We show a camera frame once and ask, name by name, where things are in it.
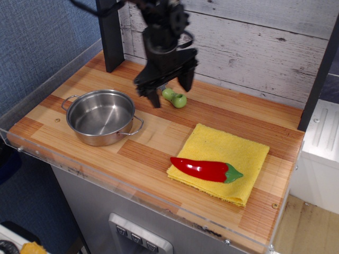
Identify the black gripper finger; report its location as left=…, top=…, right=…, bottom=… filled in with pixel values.
left=147, top=89, right=161, bottom=108
left=177, top=69, right=194, bottom=92

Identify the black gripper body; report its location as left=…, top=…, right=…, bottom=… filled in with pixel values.
left=134, top=48, right=198, bottom=97

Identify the green handled grey spatula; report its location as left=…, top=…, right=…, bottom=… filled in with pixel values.
left=159, top=85, right=187, bottom=108

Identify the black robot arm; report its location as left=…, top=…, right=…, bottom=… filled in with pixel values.
left=133, top=1, right=198, bottom=108

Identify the yellow folded cloth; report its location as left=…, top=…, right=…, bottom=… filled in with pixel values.
left=167, top=123, right=270, bottom=207

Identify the stainless steel pot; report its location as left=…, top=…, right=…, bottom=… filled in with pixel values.
left=61, top=89, right=144, bottom=147

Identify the red toy chili pepper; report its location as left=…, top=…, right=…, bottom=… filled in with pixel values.
left=170, top=157, right=244, bottom=184

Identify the grey toy fridge cabinet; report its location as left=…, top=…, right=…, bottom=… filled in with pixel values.
left=52, top=166, right=240, bottom=253

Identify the silver dispenser button panel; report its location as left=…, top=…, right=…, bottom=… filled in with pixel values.
left=109, top=213, right=173, bottom=254

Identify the white ribbed box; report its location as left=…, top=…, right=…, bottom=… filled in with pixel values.
left=290, top=99, right=338, bottom=214

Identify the clear acrylic table guard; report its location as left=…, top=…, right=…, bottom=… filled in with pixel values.
left=2, top=42, right=304, bottom=253

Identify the black and yellow bag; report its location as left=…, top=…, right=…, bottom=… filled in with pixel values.
left=1, top=221, right=41, bottom=252

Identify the black left vertical post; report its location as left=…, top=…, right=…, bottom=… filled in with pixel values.
left=99, top=11, right=124, bottom=72

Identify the black vertical post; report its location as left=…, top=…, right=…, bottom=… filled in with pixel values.
left=99, top=11, right=124, bottom=72
left=297, top=16, right=338, bottom=132

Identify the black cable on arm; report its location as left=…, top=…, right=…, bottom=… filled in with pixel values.
left=69, top=0, right=194, bottom=50

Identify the black right vertical post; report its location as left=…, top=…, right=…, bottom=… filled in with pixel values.
left=297, top=16, right=338, bottom=132

